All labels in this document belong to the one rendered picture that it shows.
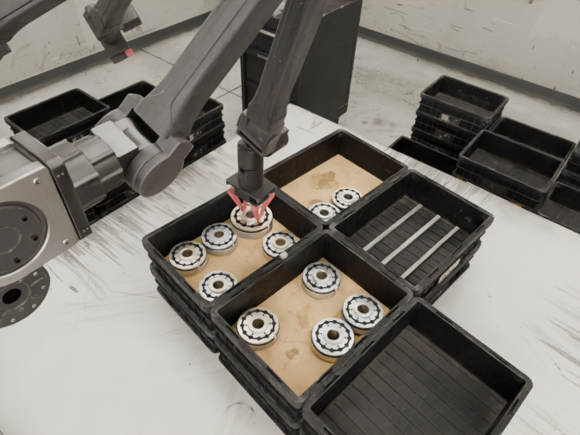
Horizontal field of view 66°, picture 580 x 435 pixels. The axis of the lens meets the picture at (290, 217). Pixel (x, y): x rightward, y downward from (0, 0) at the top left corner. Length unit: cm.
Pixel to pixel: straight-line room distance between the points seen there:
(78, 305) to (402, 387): 92
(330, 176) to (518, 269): 68
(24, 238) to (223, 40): 32
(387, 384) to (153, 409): 57
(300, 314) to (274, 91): 59
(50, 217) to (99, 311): 87
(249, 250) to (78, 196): 79
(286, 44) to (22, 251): 47
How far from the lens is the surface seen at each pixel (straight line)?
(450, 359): 118
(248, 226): 106
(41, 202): 55
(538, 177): 243
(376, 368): 112
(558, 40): 415
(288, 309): 117
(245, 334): 110
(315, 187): 150
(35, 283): 94
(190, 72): 60
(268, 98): 82
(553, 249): 175
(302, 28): 73
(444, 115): 263
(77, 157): 57
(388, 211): 146
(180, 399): 122
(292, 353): 111
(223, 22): 59
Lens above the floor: 181
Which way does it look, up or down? 45 degrees down
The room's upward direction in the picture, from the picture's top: 3 degrees clockwise
